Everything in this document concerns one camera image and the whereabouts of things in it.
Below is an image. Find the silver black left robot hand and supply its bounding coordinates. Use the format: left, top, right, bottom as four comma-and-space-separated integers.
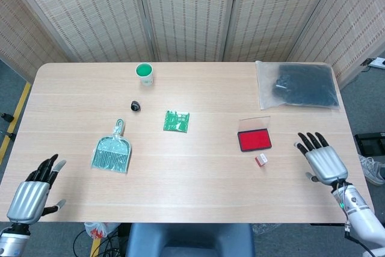
5, 153, 67, 225

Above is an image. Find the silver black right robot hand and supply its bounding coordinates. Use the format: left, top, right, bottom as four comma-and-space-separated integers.
294, 132, 350, 186

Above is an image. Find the grey sneaker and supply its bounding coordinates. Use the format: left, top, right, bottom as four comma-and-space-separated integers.
357, 153, 385, 186

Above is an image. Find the black box on floor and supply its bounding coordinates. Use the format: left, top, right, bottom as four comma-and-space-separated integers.
354, 132, 385, 155

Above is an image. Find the red ink pad case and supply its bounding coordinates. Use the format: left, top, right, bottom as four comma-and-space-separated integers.
236, 115, 273, 152

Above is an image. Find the white red plastic bag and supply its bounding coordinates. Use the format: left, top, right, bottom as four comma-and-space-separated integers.
84, 221, 118, 240

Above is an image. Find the clear bag with black contents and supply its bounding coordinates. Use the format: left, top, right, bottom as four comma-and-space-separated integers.
254, 60, 342, 111

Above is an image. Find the green dustpan set in wrap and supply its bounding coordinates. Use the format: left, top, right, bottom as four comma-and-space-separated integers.
90, 118, 133, 175

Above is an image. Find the white power strip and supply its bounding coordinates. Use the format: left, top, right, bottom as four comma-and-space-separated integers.
360, 57, 385, 70

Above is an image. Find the green sachet packet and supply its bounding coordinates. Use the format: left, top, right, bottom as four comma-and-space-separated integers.
163, 111, 190, 134

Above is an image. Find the blue grey chair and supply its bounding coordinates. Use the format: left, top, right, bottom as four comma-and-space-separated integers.
125, 223, 256, 257

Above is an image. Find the white paper cup green inside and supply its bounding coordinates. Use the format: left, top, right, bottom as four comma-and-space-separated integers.
135, 63, 155, 87

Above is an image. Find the woven bamboo folding screen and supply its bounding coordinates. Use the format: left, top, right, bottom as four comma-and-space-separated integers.
0, 0, 385, 89

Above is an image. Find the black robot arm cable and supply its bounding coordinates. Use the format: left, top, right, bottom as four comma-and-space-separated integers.
343, 226, 372, 247

